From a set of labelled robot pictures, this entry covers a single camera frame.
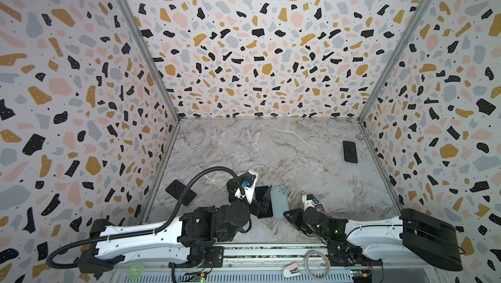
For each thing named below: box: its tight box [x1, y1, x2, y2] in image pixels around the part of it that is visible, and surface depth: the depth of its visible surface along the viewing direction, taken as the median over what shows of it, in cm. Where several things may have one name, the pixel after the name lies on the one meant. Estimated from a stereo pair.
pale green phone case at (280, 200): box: [270, 185, 290, 219], surface depth 90 cm
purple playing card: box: [315, 202, 328, 216], surface depth 87 cm
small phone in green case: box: [342, 140, 358, 164], surface depth 109 cm
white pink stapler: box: [283, 262, 302, 278], surface depth 71 cm
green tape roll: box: [128, 263, 145, 281], surface depth 72 cm
